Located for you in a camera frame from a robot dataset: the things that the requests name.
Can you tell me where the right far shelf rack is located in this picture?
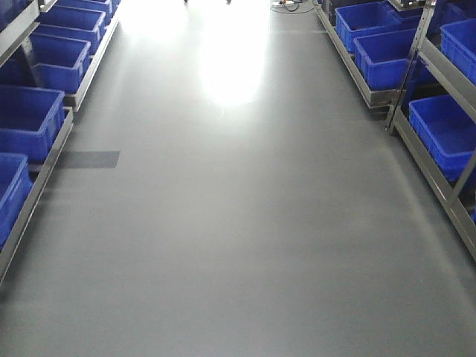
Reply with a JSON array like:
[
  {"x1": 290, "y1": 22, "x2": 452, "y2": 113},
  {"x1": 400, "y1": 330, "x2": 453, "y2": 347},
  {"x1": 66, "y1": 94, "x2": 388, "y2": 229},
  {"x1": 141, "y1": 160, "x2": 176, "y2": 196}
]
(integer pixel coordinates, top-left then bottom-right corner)
[{"x1": 315, "y1": 1, "x2": 425, "y2": 109}]

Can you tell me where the shelf rack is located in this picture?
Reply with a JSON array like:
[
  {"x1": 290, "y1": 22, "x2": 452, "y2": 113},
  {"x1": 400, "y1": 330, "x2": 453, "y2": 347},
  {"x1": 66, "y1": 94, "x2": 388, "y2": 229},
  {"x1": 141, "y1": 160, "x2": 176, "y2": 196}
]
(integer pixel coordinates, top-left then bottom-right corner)
[
  {"x1": 315, "y1": 1, "x2": 425, "y2": 109},
  {"x1": 386, "y1": 1, "x2": 475, "y2": 253},
  {"x1": 1, "y1": 1, "x2": 121, "y2": 274}
]

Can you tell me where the right near shelf rack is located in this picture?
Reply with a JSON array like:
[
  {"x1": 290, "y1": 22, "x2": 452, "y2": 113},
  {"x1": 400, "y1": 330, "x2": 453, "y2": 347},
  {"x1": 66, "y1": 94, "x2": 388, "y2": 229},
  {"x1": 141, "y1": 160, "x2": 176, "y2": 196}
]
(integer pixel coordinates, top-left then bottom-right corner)
[{"x1": 386, "y1": 1, "x2": 475, "y2": 253}]

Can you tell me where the left shelf rack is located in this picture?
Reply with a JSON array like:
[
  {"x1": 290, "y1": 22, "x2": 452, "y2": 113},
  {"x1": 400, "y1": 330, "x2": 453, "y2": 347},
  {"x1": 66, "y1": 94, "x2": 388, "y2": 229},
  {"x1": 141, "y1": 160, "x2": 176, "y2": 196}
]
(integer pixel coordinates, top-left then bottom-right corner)
[{"x1": 1, "y1": 1, "x2": 121, "y2": 274}]

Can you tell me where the blue bin right middle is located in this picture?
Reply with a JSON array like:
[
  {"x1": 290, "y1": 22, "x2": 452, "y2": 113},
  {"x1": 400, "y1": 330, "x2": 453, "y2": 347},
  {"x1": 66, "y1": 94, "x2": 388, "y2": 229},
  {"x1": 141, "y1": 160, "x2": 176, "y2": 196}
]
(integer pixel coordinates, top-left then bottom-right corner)
[{"x1": 353, "y1": 29, "x2": 416, "y2": 91}]

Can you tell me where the blue bin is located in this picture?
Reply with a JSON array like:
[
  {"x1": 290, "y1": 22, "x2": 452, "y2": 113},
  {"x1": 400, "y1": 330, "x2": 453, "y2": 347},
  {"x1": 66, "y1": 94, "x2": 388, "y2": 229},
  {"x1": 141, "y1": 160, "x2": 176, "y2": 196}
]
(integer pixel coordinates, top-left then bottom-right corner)
[
  {"x1": 30, "y1": 33, "x2": 91, "y2": 94},
  {"x1": 408, "y1": 94, "x2": 475, "y2": 182},
  {"x1": 1, "y1": 85, "x2": 65, "y2": 163},
  {"x1": 335, "y1": 2, "x2": 402, "y2": 54},
  {"x1": 35, "y1": 5, "x2": 106, "y2": 56},
  {"x1": 440, "y1": 18, "x2": 475, "y2": 84},
  {"x1": 353, "y1": 29, "x2": 416, "y2": 91},
  {"x1": 1, "y1": 152, "x2": 33, "y2": 249}
]

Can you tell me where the blue bin right far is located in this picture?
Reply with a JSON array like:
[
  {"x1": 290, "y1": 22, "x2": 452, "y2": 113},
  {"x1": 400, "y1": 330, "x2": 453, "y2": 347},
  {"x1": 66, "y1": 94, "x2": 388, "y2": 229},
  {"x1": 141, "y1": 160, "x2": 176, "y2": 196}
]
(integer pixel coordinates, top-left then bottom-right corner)
[{"x1": 335, "y1": 2, "x2": 402, "y2": 54}]

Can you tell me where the blue bin right near lower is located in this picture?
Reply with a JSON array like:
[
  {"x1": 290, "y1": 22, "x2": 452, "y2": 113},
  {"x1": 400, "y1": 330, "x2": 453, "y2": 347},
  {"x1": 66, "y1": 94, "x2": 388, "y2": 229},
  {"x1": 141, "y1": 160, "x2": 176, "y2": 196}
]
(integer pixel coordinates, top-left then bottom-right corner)
[{"x1": 408, "y1": 94, "x2": 475, "y2": 182}]

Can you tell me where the blue bin left nearest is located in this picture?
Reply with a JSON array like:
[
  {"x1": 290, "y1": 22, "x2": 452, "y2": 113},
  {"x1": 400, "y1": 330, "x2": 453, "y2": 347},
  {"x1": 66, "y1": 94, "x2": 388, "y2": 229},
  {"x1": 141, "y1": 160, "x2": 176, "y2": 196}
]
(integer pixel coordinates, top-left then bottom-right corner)
[{"x1": 1, "y1": 152, "x2": 33, "y2": 249}]

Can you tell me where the blue bin right upper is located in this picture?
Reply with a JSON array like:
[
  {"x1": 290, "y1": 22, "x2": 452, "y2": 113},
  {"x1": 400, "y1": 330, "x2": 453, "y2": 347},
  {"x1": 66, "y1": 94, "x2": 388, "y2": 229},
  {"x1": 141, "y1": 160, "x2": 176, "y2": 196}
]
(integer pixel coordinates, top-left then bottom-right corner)
[{"x1": 440, "y1": 18, "x2": 475, "y2": 84}]

